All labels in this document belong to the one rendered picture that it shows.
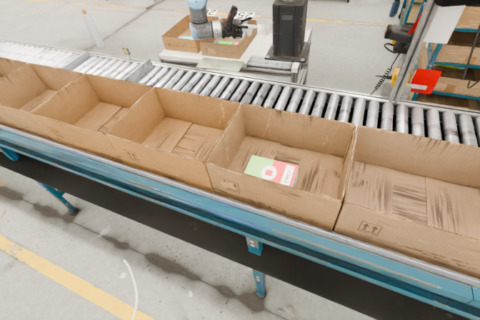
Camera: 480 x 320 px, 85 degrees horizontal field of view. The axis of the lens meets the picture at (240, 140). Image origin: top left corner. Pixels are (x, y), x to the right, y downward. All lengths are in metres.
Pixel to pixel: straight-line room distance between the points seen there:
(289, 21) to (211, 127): 0.86
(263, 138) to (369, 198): 0.42
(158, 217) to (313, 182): 0.69
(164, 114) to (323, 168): 0.72
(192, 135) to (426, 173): 0.85
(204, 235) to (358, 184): 0.62
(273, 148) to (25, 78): 1.32
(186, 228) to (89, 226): 1.13
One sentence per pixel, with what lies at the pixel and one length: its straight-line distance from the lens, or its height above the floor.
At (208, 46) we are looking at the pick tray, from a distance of 1.88.
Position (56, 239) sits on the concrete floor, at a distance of 2.30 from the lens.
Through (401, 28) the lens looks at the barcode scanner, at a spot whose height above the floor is 1.09.
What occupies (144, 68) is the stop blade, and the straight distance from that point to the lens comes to 1.90.
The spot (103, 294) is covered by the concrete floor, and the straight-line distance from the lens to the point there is 1.95.
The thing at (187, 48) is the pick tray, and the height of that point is 0.78.
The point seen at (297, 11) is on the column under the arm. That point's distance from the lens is 1.68.
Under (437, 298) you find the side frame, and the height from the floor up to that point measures 0.79.
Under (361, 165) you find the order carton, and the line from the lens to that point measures 1.01.
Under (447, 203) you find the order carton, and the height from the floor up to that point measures 0.89.
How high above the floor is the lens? 1.65
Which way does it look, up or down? 46 degrees down
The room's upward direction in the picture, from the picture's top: 8 degrees counter-clockwise
